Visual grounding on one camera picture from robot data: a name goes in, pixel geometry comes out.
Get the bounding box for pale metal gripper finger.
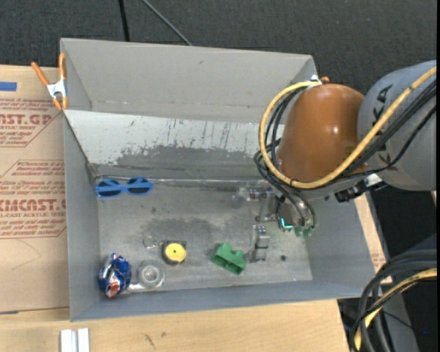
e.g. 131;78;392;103
249;224;271;263
233;186;276;203

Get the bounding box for green plastic block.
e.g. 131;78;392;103
209;242;247;276

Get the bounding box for grey metal bin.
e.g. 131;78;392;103
59;37;377;322

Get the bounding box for black cylinder on white bracket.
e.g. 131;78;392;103
334;173;386;203

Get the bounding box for yellow and black round disc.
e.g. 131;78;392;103
161;240;188;265

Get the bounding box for brown cardboard board red print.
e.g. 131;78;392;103
0;63;394;317

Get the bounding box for crushed blue drink can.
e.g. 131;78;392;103
97;252;133;299

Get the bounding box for blue sunglasses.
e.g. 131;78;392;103
94;176;155;199

